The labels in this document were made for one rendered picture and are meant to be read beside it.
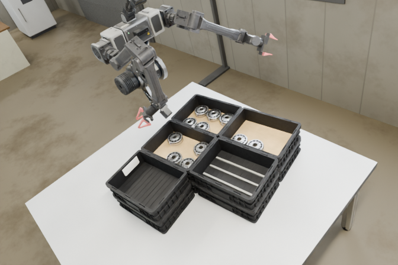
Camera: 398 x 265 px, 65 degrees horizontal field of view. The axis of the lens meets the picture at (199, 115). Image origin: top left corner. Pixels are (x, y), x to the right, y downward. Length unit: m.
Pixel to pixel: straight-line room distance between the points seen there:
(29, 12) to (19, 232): 5.04
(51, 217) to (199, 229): 0.99
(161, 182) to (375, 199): 1.65
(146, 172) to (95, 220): 0.42
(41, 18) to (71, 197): 5.68
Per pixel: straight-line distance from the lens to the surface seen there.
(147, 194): 1.90
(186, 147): 2.05
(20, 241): 3.39
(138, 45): 1.55
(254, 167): 1.85
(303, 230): 1.78
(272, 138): 1.99
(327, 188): 1.92
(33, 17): 7.54
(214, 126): 2.13
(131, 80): 2.71
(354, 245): 2.57
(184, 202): 1.88
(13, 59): 6.36
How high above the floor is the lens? 2.26
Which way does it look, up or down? 39 degrees down
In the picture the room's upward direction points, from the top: 16 degrees counter-clockwise
